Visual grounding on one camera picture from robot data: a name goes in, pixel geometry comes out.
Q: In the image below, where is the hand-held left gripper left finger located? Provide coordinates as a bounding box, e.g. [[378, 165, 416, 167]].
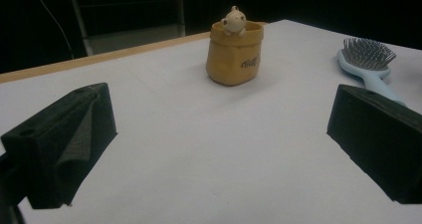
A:
[[0, 82, 118, 210]]

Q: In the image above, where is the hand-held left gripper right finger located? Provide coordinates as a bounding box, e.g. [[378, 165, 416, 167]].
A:
[[326, 84, 422, 205]]

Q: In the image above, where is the grey metal stand frame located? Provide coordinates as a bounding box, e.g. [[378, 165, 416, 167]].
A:
[[69, 0, 187, 58]]

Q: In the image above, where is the yellow ceramic pot with bear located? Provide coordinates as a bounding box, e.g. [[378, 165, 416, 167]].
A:
[[205, 5, 265, 87]]

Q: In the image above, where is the light blue hairbrush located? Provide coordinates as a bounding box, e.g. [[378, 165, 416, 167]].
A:
[[336, 37, 406, 107]]

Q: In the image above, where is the thin white cable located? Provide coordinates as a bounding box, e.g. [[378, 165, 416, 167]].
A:
[[37, 0, 76, 61]]

